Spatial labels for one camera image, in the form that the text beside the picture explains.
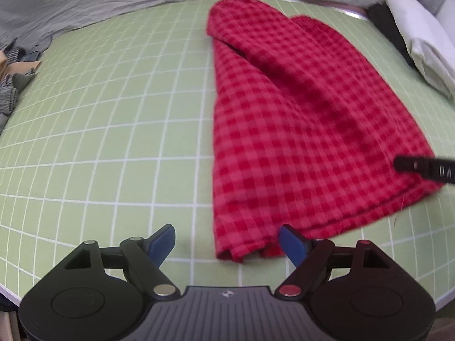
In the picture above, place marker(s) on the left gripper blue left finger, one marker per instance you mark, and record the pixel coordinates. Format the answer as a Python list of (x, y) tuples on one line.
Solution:
[(144, 258)]

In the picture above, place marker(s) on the beige garment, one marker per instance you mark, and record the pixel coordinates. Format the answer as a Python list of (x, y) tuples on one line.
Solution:
[(18, 67)]

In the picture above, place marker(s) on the blue plaid shirt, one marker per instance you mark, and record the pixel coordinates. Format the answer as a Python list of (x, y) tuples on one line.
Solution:
[(15, 53)]

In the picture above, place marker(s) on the folded white cloth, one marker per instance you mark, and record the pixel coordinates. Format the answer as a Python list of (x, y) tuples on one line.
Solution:
[(427, 44)]

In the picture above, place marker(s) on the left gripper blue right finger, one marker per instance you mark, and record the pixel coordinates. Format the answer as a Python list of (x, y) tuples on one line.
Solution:
[(310, 259)]

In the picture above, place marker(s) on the green grid cutting mat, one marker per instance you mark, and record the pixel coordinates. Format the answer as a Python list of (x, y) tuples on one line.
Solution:
[(113, 139)]

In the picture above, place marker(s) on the grey long-sleeve garment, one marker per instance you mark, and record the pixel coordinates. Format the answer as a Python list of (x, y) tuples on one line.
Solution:
[(11, 88)]

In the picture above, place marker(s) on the red checkered cloth garment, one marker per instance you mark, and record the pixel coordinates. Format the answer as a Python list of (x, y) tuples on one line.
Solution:
[(305, 132)]

